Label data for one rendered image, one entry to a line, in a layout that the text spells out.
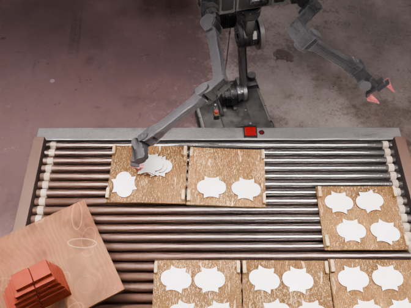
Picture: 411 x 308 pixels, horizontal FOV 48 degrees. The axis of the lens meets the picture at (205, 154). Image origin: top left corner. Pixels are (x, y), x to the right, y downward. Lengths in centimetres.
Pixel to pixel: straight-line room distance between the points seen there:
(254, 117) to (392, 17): 201
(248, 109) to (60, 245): 190
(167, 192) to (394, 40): 300
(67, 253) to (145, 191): 51
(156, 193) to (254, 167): 54
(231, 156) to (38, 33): 273
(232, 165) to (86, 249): 87
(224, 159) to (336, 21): 259
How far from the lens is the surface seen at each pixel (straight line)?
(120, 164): 255
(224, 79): 218
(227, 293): 225
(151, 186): 246
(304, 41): 222
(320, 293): 231
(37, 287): 199
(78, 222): 232
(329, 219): 245
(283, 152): 261
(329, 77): 427
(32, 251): 233
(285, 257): 235
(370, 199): 256
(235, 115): 354
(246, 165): 252
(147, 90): 405
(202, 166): 251
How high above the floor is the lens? 310
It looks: 58 degrees down
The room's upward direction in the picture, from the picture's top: 1 degrees clockwise
